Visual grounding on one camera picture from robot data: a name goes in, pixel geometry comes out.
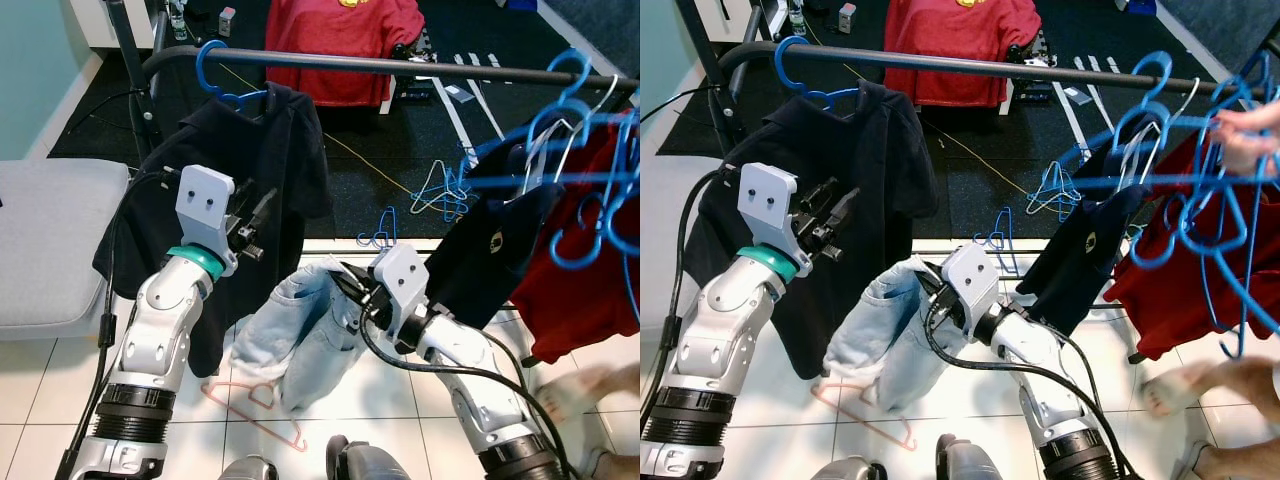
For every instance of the light blue denim shorts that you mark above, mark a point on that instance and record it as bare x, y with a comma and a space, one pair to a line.
300, 340
890, 340

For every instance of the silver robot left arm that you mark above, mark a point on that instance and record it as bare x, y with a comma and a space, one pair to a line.
160, 340
735, 340

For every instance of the person bare hand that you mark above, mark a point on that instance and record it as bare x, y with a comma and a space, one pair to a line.
1255, 140

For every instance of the black shirt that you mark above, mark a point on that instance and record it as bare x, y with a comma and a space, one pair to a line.
250, 150
830, 140

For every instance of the dark navy shirt with logo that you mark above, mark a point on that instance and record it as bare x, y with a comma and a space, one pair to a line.
480, 270
1070, 270

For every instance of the robot right leg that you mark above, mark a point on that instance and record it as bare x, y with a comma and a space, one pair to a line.
968, 462
365, 462

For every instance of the robot leg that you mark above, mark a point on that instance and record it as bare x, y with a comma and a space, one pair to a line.
248, 470
968, 462
845, 470
365, 462

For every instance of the grey upholstered bench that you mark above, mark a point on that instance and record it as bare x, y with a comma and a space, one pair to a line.
50, 250
660, 260

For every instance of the bright red shirt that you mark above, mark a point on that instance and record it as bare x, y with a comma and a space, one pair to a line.
340, 60
960, 60

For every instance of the black stand pole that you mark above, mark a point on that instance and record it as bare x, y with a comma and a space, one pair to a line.
705, 65
130, 70

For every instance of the small red and white box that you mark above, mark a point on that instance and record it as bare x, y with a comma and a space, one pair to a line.
847, 18
227, 22

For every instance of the black metal clothes rack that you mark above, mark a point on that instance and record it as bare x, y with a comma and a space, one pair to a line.
400, 66
950, 65

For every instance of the white cabinet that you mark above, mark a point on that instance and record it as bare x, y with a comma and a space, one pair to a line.
770, 25
85, 20

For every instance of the robot left leg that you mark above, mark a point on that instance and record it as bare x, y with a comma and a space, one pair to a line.
845, 470
248, 470

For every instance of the dark red garment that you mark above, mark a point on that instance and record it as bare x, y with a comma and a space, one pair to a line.
1180, 300
580, 300

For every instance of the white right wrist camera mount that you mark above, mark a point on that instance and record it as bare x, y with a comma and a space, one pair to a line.
970, 275
400, 275

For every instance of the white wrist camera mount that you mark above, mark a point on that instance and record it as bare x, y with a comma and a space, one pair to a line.
400, 275
970, 275
768, 205
205, 205

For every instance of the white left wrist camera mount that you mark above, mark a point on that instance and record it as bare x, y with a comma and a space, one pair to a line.
205, 205
768, 205

